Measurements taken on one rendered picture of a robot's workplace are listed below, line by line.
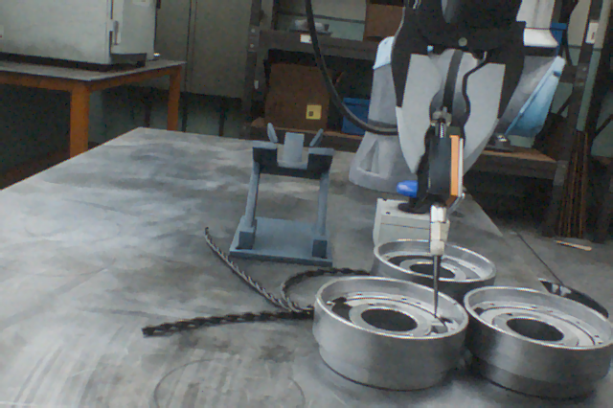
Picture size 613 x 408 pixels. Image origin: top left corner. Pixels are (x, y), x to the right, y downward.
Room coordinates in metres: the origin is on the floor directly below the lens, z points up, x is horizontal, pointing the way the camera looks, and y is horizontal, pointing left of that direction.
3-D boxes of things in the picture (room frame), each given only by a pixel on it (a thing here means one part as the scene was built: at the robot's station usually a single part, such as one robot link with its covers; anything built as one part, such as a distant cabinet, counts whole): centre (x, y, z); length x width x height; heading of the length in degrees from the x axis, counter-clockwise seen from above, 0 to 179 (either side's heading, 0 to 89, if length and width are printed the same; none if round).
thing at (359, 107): (4.15, -0.46, 0.56); 0.52 x 0.38 x 0.22; 85
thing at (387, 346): (0.44, -0.07, 0.82); 0.10 x 0.10 x 0.04
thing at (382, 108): (1.04, -0.15, 0.97); 0.13 x 0.12 x 0.14; 70
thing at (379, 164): (1.04, -0.15, 0.85); 0.15 x 0.15 x 0.10
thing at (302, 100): (4.15, 0.08, 0.64); 0.49 x 0.40 x 0.37; 93
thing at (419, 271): (0.56, -0.12, 0.82); 0.10 x 0.10 x 0.04
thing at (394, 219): (0.71, -0.12, 0.82); 0.08 x 0.07 x 0.05; 178
